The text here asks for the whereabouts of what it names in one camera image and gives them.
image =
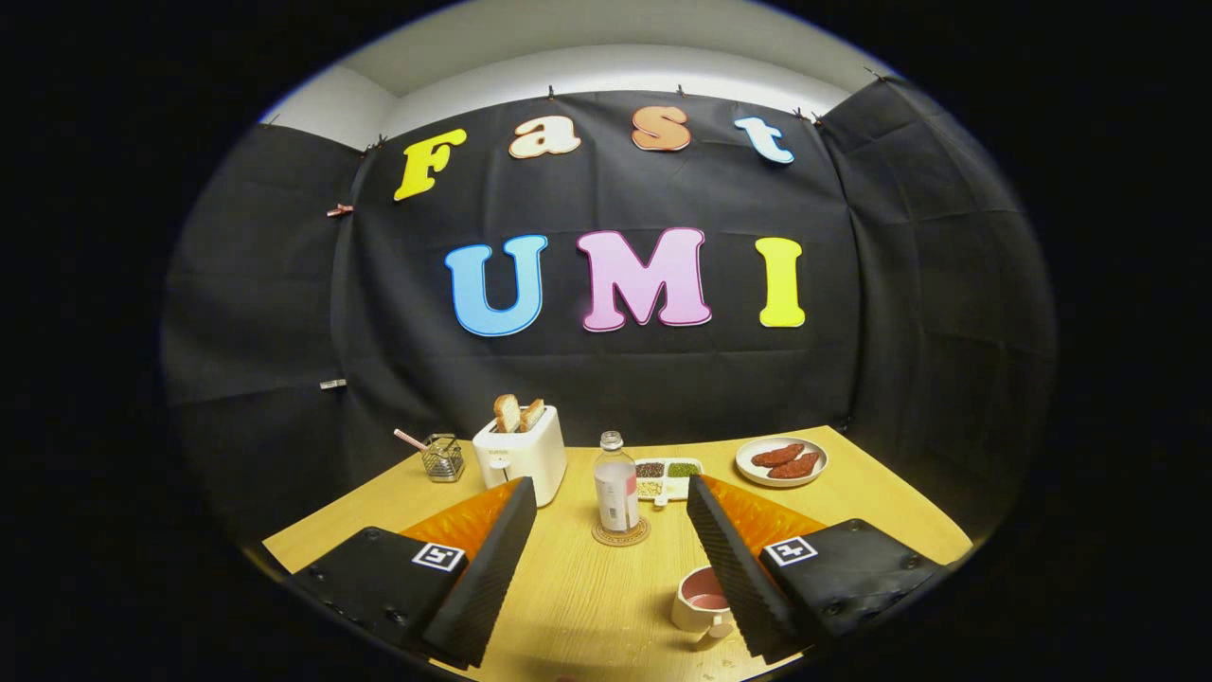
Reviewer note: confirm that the toast slice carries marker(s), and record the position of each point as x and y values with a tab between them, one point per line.
507	414
532	415

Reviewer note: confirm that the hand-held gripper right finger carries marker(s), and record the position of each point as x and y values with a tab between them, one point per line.
729	578

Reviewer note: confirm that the red sausage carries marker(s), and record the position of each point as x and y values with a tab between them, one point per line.
795	467
776	456

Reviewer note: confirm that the white toaster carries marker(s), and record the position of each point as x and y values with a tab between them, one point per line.
521	459

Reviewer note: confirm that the round wooden coaster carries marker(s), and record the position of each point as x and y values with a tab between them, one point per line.
606	538

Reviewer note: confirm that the clear juice bottle white label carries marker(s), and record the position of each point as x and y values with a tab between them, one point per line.
616	493

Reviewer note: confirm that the white divided dish with grains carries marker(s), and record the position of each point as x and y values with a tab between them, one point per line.
668	488

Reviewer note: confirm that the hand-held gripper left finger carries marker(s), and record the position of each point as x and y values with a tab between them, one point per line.
488	578

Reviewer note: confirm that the wooden table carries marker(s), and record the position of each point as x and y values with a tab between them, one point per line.
587	606

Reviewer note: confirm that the white round plate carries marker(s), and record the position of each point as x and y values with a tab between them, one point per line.
814	453

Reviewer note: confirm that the black backdrop cloth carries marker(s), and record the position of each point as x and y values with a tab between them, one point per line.
615	189

